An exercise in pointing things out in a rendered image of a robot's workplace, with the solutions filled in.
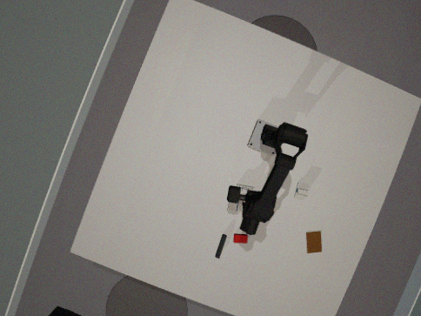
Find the black flat bar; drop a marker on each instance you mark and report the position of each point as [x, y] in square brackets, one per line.
[221, 246]

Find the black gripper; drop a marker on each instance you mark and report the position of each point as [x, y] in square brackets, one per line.
[234, 195]

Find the red rectangular block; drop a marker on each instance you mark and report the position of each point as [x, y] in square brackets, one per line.
[240, 238]

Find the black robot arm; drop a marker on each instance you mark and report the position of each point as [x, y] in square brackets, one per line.
[260, 206]

